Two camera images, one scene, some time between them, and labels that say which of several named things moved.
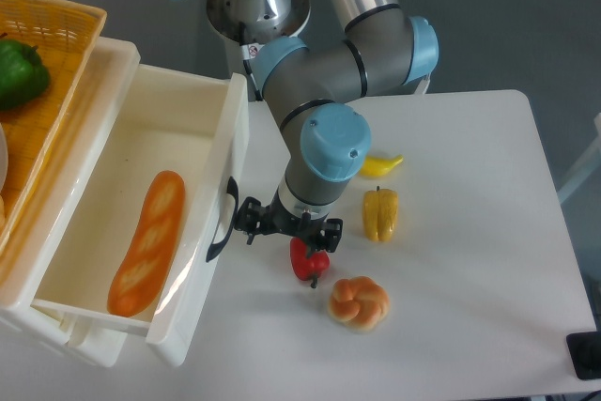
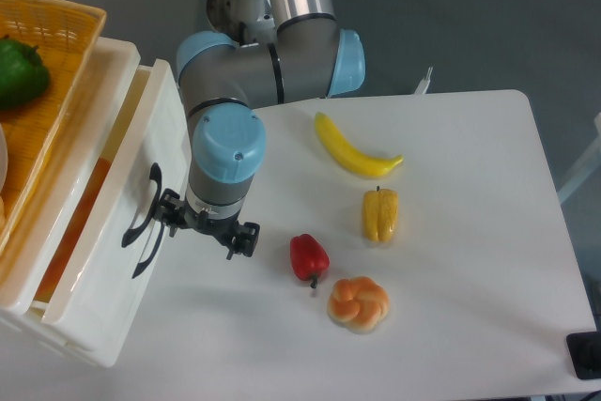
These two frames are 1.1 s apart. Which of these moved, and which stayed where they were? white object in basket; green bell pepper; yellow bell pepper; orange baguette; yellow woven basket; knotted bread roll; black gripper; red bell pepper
Moved: orange baguette; black gripper
Stayed: yellow bell pepper; knotted bread roll; white object in basket; yellow woven basket; red bell pepper; green bell pepper
